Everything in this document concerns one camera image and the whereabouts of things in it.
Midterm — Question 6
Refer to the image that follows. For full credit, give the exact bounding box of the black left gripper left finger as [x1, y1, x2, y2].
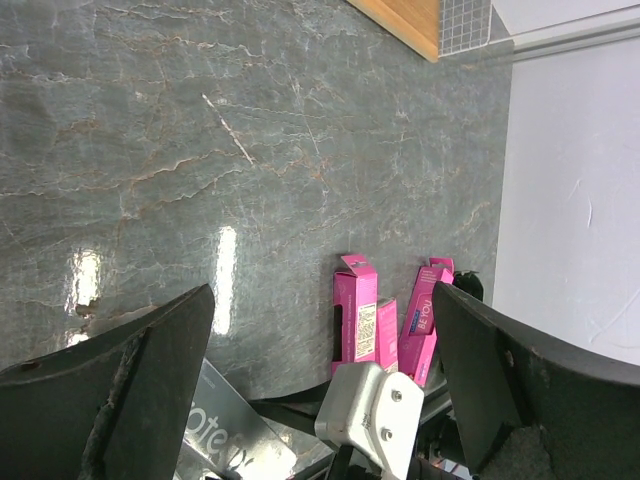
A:
[1, 284, 215, 479]

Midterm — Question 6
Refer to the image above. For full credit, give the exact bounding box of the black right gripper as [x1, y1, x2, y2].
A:
[250, 372, 465, 479]

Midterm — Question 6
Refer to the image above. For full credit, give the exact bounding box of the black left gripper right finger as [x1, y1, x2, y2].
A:
[433, 283, 639, 479]

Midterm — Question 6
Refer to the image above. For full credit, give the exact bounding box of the silver Protefix toothpaste box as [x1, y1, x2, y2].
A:
[174, 360, 296, 479]

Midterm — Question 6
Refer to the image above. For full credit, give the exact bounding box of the pink toothpaste box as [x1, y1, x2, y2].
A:
[375, 298, 398, 372]
[398, 257, 454, 387]
[332, 254, 378, 372]

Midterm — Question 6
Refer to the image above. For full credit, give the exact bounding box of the dark green round bin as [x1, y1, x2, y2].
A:
[453, 270, 484, 302]

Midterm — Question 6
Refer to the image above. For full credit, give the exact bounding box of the white wire wooden shelf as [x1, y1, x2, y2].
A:
[349, 0, 493, 63]

